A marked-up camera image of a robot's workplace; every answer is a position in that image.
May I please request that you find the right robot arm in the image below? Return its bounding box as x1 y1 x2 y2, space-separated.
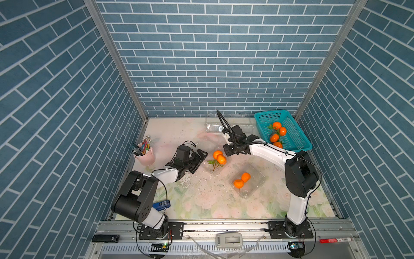
222 125 321 237

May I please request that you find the blue card on table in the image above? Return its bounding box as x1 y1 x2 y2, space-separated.
153 200 171 212

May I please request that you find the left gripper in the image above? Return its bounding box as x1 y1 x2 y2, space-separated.
182 149 208 173

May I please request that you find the teal plastic basket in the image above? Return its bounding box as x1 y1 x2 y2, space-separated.
254 110 313 152

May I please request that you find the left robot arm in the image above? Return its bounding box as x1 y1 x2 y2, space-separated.
111 144 208 232

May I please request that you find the clear container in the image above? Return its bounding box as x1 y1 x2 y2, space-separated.
229 163 266 199
202 150 229 176
204 114 229 133
239 117 256 135

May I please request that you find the grey box on rail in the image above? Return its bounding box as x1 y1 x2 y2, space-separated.
215 232 243 249

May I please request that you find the black device on rail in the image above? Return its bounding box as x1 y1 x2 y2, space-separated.
92 234 120 243

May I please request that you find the pink pen cup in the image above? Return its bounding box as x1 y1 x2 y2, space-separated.
132 136 156 166

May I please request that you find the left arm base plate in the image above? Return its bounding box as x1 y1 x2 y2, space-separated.
138 222 184 240

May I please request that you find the orange pair with leaves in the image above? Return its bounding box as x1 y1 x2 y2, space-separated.
267 122 287 136

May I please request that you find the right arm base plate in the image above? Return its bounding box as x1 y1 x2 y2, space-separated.
267 219 314 239

